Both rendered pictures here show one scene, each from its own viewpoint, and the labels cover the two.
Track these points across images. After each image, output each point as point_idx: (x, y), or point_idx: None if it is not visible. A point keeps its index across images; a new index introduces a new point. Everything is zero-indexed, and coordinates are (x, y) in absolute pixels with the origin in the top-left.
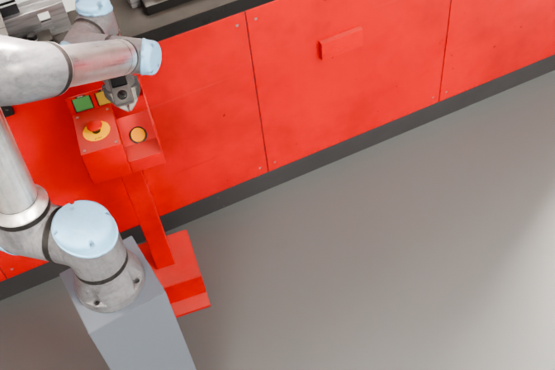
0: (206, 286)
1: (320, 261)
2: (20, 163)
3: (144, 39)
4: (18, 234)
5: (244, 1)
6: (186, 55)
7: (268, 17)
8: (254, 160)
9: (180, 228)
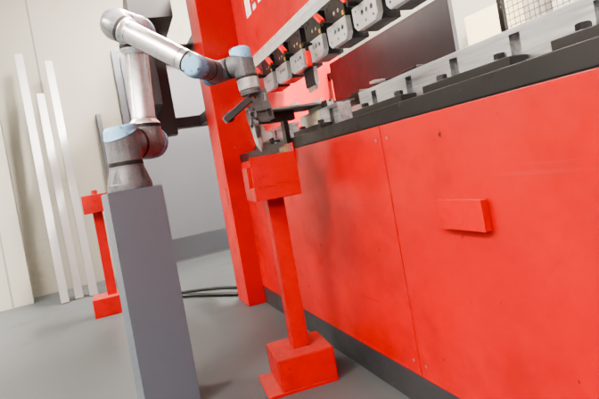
0: (292, 394)
1: None
2: (135, 90)
3: (198, 54)
4: None
5: (377, 113)
6: (351, 158)
7: (395, 141)
8: (407, 342)
9: (364, 370)
